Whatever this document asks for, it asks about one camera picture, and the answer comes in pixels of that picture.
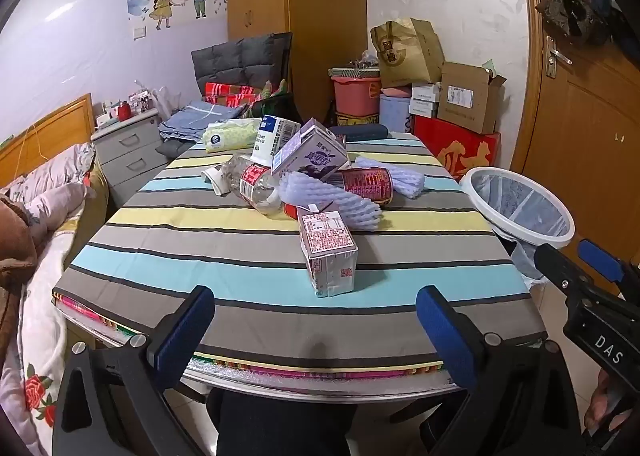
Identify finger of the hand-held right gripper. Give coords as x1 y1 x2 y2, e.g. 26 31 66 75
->
577 238 628 287
534 243 596 294

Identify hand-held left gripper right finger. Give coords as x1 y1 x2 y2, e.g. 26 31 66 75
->
416 285 586 456

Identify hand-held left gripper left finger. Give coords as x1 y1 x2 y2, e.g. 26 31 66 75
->
52 285 217 456

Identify white trash bin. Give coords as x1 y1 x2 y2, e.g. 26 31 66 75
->
459 167 576 287

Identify purple milk carton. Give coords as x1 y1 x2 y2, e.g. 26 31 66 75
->
296 201 359 298
271 117 352 182

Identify printed paper cup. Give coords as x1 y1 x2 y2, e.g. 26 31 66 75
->
201 163 236 196

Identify white foam net sleeve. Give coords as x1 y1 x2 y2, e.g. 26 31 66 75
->
279 171 382 232
352 156 426 200

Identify clear plastic bottle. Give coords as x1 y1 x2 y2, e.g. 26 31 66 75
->
220 153 286 214

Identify red drink can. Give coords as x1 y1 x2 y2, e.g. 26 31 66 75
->
327 167 396 207

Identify white bottle with blue label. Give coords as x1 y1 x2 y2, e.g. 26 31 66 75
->
250 114 302 167

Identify person's right hand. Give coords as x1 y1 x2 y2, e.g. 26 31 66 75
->
584 371 633 437

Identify person's black pants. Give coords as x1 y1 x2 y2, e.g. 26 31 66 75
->
207 386 358 456

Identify wooden door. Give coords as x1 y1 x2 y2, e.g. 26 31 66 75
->
510 0 640 297

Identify bed with pillows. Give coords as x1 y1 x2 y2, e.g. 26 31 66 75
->
0 231 76 456

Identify red gift box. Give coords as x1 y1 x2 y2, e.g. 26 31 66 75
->
412 115 502 182

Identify grey drawer nightstand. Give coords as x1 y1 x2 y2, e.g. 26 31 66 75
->
91 113 168 209

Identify brown plush cloth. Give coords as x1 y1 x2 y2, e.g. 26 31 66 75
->
0 196 37 362

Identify pinkish grey quilt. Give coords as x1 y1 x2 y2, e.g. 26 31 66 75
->
0 142 98 237

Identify cardboard box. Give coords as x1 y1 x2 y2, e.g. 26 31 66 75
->
437 61 507 135

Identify yellow tissue pack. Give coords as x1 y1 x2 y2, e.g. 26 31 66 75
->
202 118 263 153

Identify folded blue sheet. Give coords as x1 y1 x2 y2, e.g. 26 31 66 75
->
159 102 248 143

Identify stack of white boxes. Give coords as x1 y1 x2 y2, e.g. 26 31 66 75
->
409 83 442 118

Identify dark blue glasses case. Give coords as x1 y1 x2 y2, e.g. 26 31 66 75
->
329 124 389 142

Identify light blue cylinder container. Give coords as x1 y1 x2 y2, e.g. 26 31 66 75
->
379 86 413 133

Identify white plastic bag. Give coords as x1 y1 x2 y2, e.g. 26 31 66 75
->
150 86 173 119

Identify yellow box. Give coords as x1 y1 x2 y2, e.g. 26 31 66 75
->
335 111 381 128

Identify wooden headboard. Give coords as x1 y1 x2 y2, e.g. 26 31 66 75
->
0 93 96 177

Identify red plaid blanket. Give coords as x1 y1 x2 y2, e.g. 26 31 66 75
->
204 80 291 107

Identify pink plastic bucket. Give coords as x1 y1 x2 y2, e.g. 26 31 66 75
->
331 76 383 116

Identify brown paper bag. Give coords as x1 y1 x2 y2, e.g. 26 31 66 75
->
370 18 446 88

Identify grey cushioned chair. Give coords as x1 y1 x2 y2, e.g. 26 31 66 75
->
155 33 281 159

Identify striped tray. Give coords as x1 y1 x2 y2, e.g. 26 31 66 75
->
328 63 381 79

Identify black chair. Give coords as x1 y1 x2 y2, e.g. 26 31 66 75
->
250 32 302 124

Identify wooden wardrobe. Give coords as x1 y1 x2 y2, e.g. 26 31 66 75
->
226 0 368 124

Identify metal door handle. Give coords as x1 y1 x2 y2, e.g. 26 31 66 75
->
546 36 573 79

